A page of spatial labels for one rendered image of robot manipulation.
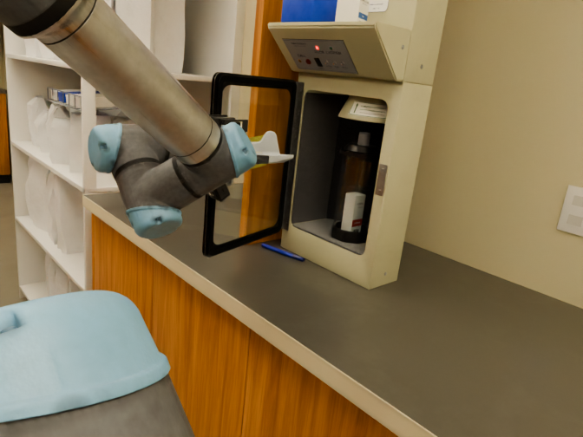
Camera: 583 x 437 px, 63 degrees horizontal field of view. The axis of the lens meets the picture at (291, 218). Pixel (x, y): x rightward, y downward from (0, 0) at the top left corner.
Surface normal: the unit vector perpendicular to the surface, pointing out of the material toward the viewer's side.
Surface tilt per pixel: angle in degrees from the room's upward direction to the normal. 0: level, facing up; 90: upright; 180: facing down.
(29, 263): 90
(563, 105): 90
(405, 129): 90
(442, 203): 90
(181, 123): 105
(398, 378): 0
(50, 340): 46
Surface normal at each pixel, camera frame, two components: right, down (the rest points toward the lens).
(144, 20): 0.05, 0.39
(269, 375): -0.74, 0.11
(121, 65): 0.66, 0.52
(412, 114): 0.66, 0.28
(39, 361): 0.52, -0.46
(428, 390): 0.11, -0.95
